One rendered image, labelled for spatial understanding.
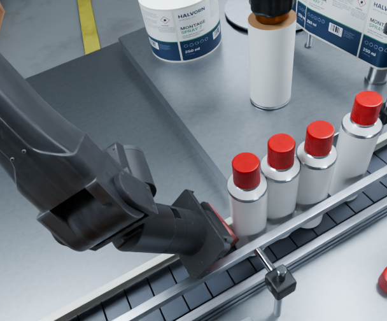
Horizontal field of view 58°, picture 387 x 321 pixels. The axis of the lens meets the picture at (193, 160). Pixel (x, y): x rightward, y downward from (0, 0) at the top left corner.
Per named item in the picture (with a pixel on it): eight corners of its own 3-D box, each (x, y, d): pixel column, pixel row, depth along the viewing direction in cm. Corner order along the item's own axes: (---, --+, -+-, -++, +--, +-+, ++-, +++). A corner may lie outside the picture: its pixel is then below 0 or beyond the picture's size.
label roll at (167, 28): (235, 30, 99) (231, -24, 88) (195, 69, 89) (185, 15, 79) (179, 18, 108) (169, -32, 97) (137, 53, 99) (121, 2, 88)
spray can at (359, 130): (343, 174, 62) (369, 80, 47) (365, 193, 59) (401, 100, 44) (319, 186, 61) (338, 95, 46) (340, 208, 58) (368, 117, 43)
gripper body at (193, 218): (195, 189, 49) (156, 179, 43) (235, 247, 42) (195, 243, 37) (167, 221, 51) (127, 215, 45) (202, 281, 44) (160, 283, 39)
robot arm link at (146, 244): (107, 261, 36) (142, 232, 34) (95, 206, 40) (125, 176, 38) (156, 262, 41) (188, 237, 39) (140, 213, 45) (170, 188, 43)
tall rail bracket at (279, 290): (263, 276, 58) (263, 226, 45) (291, 316, 53) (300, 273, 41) (247, 286, 57) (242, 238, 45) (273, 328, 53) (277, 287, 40)
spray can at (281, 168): (281, 208, 60) (288, 121, 44) (299, 232, 56) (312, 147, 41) (254, 221, 59) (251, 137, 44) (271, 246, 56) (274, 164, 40)
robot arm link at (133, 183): (49, 244, 32) (125, 197, 30) (37, 149, 38) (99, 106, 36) (127, 263, 41) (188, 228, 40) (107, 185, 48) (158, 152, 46)
